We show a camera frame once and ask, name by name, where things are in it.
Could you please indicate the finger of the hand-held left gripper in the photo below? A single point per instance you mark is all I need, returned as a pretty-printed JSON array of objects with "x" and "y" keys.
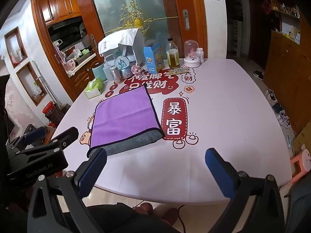
[
  {"x": 35, "y": 134},
  {"x": 66, "y": 136}
]

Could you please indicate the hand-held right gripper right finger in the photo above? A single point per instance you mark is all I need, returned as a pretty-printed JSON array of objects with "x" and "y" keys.
[{"x": 220, "y": 174}]

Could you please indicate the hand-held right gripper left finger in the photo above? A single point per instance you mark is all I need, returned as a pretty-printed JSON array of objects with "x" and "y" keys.
[{"x": 93, "y": 172}]

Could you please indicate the purple and grey towel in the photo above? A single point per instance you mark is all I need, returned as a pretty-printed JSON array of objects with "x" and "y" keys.
[{"x": 121, "y": 111}]

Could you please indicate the red bucket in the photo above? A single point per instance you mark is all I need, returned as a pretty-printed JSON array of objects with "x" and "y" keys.
[{"x": 49, "y": 107}]

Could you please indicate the metal pole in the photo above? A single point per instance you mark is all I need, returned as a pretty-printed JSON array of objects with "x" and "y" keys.
[{"x": 46, "y": 82}]

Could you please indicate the person's dark trousers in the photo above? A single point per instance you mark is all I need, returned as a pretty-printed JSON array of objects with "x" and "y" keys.
[{"x": 121, "y": 219}]

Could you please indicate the green tissue pack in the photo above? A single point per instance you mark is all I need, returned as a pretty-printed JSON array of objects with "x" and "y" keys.
[{"x": 94, "y": 87}]

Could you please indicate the printed white tablecloth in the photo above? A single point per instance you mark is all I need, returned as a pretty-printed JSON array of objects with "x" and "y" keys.
[{"x": 218, "y": 116}]

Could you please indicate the person's red slipper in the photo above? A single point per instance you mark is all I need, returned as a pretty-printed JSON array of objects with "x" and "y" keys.
[
  {"x": 170, "y": 216},
  {"x": 145, "y": 208}
]

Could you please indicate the pink cup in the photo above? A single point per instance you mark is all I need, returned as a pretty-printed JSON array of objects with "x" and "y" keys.
[{"x": 68, "y": 65}]

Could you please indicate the teal cup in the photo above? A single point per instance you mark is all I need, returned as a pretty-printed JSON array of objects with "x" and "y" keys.
[{"x": 98, "y": 72}]

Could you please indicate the small metal can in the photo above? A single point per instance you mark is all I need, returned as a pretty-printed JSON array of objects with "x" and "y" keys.
[{"x": 116, "y": 75}]

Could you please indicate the clear plastic bottle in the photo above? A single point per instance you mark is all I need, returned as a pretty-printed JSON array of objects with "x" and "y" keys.
[{"x": 108, "y": 69}]

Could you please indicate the pink plastic stool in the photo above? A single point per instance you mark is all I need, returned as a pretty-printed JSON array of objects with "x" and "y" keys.
[{"x": 301, "y": 162}]

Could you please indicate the blue snow globe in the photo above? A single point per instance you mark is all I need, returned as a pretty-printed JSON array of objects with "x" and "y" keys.
[{"x": 122, "y": 65}]

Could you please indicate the pink figurine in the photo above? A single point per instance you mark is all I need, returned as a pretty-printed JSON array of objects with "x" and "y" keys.
[{"x": 137, "y": 70}]

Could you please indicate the white cloth cover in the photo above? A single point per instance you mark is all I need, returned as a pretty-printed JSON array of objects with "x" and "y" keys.
[{"x": 116, "y": 40}]

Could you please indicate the pill blister pack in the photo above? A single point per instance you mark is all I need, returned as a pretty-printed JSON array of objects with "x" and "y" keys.
[{"x": 179, "y": 71}]

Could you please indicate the grey countertop appliance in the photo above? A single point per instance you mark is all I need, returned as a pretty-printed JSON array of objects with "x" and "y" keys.
[{"x": 139, "y": 49}]

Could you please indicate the blue cardboard box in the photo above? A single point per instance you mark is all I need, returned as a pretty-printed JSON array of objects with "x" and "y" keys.
[{"x": 153, "y": 58}]

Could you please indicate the tall wooden cabinet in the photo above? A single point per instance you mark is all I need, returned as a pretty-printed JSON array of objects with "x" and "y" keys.
[{"x": 286, "y": 77}]

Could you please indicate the white pill bottle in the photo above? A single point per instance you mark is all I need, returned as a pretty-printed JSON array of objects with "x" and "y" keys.
[{"x": 200, "y": 55}]

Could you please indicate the glass dome with pink figure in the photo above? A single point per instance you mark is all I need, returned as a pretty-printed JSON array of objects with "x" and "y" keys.
[{"x": 192, "y": 53}]

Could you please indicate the glass bottle of yellow oil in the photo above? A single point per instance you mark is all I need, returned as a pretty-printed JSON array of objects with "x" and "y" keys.
[{"x": 173, "y": 57}]

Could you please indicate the wooden kitchen cabinets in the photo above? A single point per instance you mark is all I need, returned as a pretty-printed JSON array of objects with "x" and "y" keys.
[{"x": 60, "y": 4}]

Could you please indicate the frosted glass sliding door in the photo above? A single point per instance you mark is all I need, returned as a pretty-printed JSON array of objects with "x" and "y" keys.
[{"x": 150, "y": 7}]

